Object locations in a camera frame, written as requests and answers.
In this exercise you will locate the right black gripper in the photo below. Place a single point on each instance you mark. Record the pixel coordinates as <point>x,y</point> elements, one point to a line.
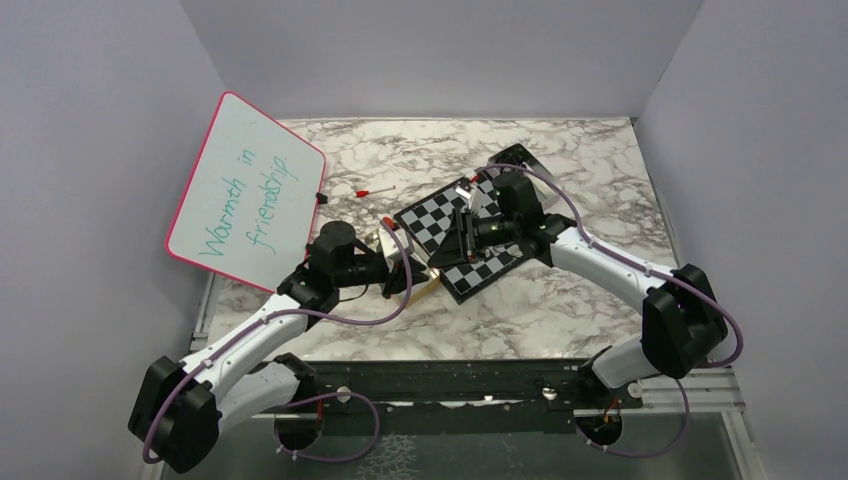
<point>458,243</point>

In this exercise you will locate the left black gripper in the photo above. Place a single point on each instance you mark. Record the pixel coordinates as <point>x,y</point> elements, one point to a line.
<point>396,281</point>

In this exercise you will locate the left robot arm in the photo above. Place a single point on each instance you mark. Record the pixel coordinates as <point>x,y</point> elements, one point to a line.
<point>232,344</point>

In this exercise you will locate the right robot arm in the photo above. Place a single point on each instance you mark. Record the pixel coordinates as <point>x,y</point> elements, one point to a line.
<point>681,321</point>

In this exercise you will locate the black white chess board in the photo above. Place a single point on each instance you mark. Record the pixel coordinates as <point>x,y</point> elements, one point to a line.
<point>431,224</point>

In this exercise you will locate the white board pink rim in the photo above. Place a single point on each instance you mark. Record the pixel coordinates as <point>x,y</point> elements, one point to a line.
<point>250,203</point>

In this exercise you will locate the gold tin tray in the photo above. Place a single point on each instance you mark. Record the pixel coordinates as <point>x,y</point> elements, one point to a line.
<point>420,290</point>

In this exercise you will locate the red capped white marker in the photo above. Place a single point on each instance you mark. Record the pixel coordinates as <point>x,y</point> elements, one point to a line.
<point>365,193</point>

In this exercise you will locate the silver white tin tray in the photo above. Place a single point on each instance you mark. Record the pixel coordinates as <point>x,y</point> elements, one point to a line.
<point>517,154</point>

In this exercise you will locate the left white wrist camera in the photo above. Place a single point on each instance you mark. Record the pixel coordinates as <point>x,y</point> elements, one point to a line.
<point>395,243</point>

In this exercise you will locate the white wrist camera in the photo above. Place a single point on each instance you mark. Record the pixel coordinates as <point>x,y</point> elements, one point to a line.
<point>395,243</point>
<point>470,191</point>

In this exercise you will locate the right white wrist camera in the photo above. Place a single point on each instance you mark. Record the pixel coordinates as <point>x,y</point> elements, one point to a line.
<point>470,191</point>

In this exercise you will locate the black metal base rail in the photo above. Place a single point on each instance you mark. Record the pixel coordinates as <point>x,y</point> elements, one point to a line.
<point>429,398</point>

